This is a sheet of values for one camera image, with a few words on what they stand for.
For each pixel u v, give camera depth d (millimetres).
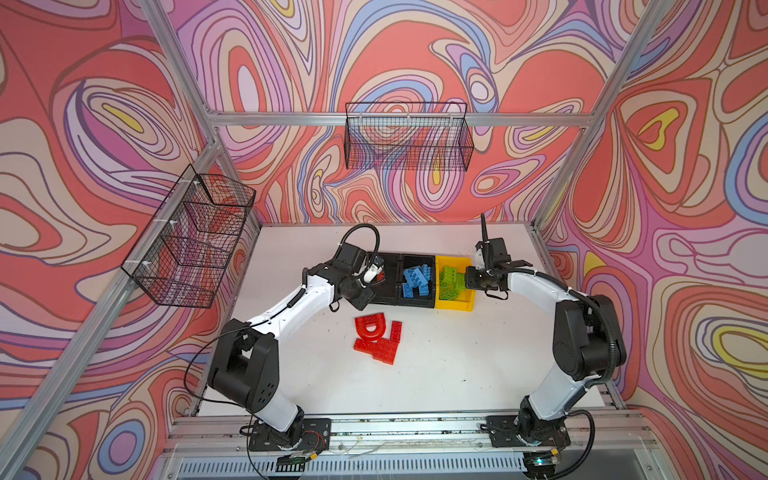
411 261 969
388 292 986
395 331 907
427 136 960
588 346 480
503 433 728
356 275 747
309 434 720
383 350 863
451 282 984
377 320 925
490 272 703
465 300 955
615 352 481
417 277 960
